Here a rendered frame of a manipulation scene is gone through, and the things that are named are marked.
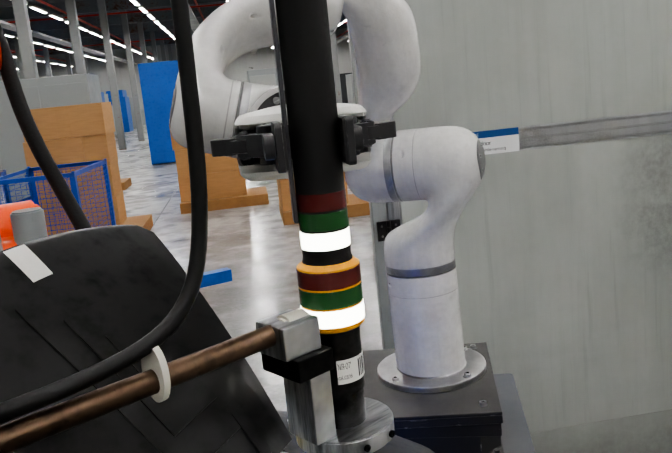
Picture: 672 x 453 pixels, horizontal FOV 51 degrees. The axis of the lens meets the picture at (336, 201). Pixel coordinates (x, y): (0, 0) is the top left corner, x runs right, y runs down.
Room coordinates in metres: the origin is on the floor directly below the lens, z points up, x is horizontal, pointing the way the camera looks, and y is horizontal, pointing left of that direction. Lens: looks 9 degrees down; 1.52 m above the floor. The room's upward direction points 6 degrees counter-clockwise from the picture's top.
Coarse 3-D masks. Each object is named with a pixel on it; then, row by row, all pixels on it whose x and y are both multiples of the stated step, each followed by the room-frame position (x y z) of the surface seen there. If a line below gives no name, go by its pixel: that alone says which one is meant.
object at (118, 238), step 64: (0, 256) 0.46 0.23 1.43; (64, 256) 0.49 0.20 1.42; (128, 256) 0.51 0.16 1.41; (64, 320) 0.44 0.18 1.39; (128, 320) 0.46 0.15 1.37; (192, 320) 0.48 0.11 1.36; (0, 384) 0.39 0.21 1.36; (192, 384) 0.43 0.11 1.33; (256, 384) 0.45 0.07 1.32; (64, 448) 0.38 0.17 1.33; (128, 448) 0.39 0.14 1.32; (192, 448) 0.40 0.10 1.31; (256, 448) 0.41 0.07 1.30
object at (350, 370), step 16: (320, 336) 0.45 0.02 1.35; (336, 336) 0.44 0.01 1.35; (352, 336) 0.45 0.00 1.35; (336, 352) 0.44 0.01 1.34; (352, 352) 0.45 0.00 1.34; (336, 368) 0.44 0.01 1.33; (352, 368) 0.45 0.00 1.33; (336, 384) 0.44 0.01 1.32; (352, 384) 0.45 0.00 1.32; (336, 400) 0.45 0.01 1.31; (352, 400) 0.45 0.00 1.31; (336, 416) 0.45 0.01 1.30; (352, 416) 0.45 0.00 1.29
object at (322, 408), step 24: (288, 336) 0.42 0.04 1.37; (312, 336) 0.43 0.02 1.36; (264, 360) 0.44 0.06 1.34; (288, 360) 0.41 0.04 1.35; (312, 360) 0.42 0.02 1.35; (288, 384) 0.44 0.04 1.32; (312, 384) 0.43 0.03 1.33; (288, 408) 0.45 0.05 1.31; (312, 408) 0.43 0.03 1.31; (384, 408) 0.47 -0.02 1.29; (312, 432) 0.43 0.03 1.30; (336, 432) 0.44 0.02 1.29; (360, 432) 0.44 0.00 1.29; (384, 432) 0.44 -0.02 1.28
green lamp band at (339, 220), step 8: (304, 216) 0.45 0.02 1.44; (312, 216) 0.45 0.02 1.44; (320, 216) 0.45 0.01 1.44; (328, 216) 0.45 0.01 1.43; (336, 216) 0.45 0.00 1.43; (344, 216) 0.45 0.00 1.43; (304, 224) 0.45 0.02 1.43; (312, 224) 0.45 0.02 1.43; (320, 224) 0.45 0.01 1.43; (328, 224) 0.45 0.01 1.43; (336, 224) 0.45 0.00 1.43; (344, 224) 0.45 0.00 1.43
